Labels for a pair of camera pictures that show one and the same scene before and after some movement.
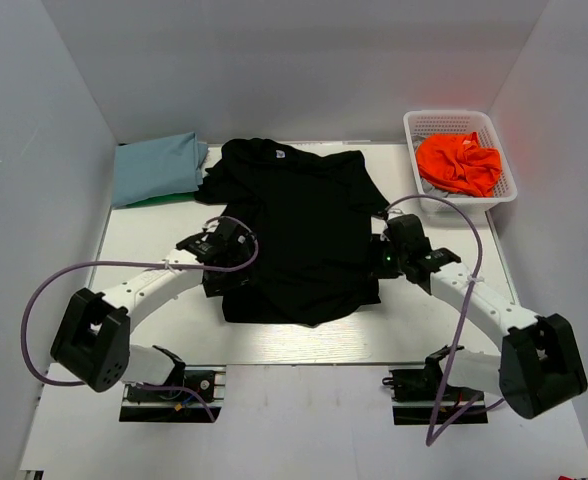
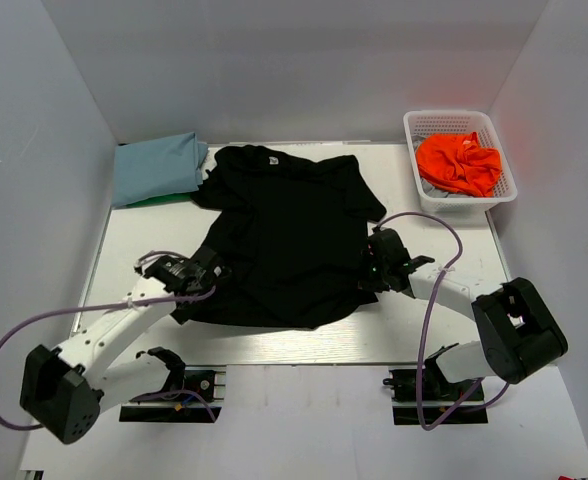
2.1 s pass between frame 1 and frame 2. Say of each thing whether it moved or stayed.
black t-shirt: moved
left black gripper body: moved
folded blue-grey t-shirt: stayed
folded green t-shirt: stayed
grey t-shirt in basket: stayed
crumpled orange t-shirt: stayed
